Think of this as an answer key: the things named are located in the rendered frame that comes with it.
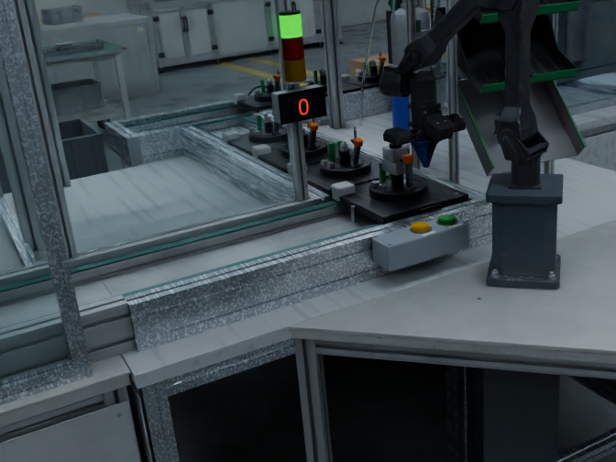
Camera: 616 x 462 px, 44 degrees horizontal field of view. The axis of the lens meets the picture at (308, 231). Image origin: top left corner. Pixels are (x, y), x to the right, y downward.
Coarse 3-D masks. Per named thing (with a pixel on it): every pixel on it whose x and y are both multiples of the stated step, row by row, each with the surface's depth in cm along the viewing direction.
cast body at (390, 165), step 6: (390, 144) 183; (384, 150) 184; (390, 150) 182; (396, 150) 182; (402, 150) 182; (384, 156) 185; (390, 156) 182; (396, 156) 182; (384, 162) 186; (390, 162) 183; (396, 162) 182; (402, 162) 182; (384, 168) 186; (390, 168) 184; (396, 168) 182; (402, 168) 182; (396, 174) 182
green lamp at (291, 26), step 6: (282, 18) 173; (288, 18) 172; (294, 18) 172; (300, 18) 174; (282, 24) 173; (288, 24) 173; (294, 24) 173; (300, 24) 174; (282, 30) 174; (288, 30) 173; (294, 30) 173; (300, 30) 174; (282, 36) 174; (288, 36) 174; (294, 36) 174; (300, 36) 174
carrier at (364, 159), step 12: (348, 156) 207; (360, 156) 221; (312, 168) 214; (324, 168) 206; (336, 168) 205; (348, 168) 204; (360, 168) 203; (372, 168) 209; (312, 180) 203; (324, 180) 202; (336, 180) 202; (348, 180) 201; (360, 180) 200; (372, 180) 200
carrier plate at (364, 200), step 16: (416, 176) 198; (368, 192) 190; (432, 192) 185; (448, 192) 184; (464, 192) 183; (368, 208) 179; (384, 208) 178; (400, 208) 177; (416, 208) 176; (384, 224) 173
